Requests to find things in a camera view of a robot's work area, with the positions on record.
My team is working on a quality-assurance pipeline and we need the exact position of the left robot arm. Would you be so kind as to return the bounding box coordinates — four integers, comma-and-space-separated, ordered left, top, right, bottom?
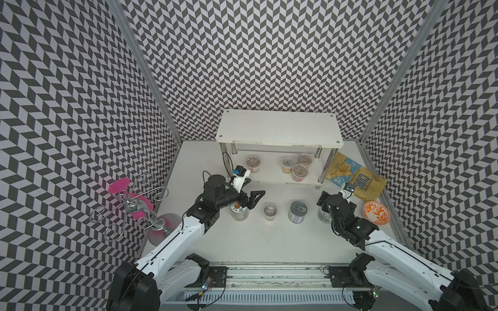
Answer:
106, 170, 266, 310

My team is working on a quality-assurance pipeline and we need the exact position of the pink seed cup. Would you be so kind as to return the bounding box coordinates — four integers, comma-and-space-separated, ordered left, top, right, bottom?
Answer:
246, 155, 261, 173
291, 163, 308, 182
298, 153, 314, 167

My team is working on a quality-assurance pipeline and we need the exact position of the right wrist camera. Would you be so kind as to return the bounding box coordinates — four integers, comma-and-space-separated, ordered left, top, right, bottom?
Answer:
341, 182, 356, 200

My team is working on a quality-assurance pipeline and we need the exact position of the yellow blue snack bag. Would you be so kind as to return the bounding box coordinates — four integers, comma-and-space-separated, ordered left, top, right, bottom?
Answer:
326, 152, 387, 202

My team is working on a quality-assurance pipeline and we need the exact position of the small yellow seed cup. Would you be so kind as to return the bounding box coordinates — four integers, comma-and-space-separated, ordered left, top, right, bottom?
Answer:
281, 157, 295, 174

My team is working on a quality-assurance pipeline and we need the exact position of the small red label cup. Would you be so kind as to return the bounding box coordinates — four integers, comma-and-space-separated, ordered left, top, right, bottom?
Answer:
263, 203, 278, 222

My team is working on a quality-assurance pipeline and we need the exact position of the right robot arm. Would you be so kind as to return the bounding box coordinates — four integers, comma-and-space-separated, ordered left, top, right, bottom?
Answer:
317, 192, 490, 310

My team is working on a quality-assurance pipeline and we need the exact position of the purple white tin can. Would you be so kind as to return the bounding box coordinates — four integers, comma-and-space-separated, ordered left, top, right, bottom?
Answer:
288, 201, 308, 224

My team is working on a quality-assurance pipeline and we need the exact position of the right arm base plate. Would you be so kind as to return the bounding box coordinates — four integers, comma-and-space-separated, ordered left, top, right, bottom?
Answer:
326, 266, 371, 288

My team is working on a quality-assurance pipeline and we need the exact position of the pink plate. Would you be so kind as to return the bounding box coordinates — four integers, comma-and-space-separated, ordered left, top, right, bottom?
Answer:
108, 178, 131, 194

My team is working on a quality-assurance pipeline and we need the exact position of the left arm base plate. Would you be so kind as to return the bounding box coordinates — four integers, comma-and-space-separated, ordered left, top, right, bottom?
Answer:
186, 266, 228, 289

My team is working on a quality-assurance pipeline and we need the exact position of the white lid dark jar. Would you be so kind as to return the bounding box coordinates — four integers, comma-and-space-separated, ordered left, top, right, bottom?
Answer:
317, 207, 331, 224

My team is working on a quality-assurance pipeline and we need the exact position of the tomato label seed jar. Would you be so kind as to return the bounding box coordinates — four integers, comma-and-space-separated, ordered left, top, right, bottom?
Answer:
230, 202, 250, 221

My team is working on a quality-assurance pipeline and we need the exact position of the wire cup rack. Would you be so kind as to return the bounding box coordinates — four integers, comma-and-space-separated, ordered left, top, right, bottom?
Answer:
89, 172, 172, 242

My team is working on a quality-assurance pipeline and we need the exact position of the white two-tier shelf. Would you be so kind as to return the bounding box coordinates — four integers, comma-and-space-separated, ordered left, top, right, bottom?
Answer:
215, 110, 344, 189

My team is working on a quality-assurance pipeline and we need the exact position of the orange patterned bowl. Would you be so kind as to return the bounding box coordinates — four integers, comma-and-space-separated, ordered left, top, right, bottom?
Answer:
363, 201, 391, 225

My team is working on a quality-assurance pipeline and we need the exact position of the aluminium front rail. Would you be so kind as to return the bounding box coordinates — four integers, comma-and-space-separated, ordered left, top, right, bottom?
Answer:
163, 263, 444, 292

